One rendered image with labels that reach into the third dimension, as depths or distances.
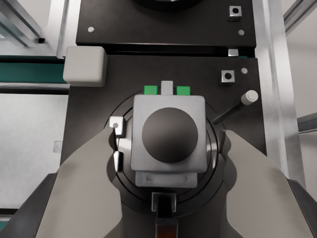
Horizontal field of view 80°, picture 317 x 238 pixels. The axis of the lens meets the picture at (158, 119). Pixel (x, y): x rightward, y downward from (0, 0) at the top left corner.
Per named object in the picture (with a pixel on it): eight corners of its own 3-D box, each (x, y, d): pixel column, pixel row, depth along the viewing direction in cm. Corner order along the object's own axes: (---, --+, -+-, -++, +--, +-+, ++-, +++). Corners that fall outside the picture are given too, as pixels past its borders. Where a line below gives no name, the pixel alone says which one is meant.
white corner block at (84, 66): (109, 92, 26) (100, 80, 22) (75, 91, 26) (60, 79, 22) (112, 61, 27) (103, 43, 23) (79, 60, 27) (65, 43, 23)
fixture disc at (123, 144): (227, 215, 21) (234, 221, 19) (98, 212, 21) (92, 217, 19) (221, 93, 24) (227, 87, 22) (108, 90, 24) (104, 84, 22)
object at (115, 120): (125, 137, 20) (122, 135, 19) (111, 137, 20) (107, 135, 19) (126, 119, 21) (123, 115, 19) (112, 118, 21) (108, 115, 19)
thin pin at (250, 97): (219, 124, 21) (259, 101, 12) (211, 124, 21) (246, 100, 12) (218, 117, 21) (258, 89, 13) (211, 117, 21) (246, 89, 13)
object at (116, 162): (120, 171, 20) (118, 172, 18) (106, 170, 20) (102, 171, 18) (122, 151, 20) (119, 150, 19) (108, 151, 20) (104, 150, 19)
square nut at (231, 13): (238, 21, 26) (242, 16, 25) (227, 21, 26) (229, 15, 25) (238, 11, 26) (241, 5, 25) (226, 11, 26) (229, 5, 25)
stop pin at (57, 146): (76, 153, 26) (62, 152, 22) (67, 153, 26) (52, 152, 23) (77, 143, 27) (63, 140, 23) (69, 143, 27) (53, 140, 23)
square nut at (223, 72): (232, 85, 24) (235, 82, 23) (219, 85, 24) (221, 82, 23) (231, 73, 24) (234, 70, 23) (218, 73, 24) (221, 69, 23)
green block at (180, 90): (183, 113, 21) (190, 99, 16) (172, 113, 21) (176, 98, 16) (183, 103, 21) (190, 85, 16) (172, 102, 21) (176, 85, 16)
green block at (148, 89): (157, 112, 21) (157, 98, 16) (146, 112, 21) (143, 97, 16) (158, 102, 21) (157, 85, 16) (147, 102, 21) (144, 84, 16)
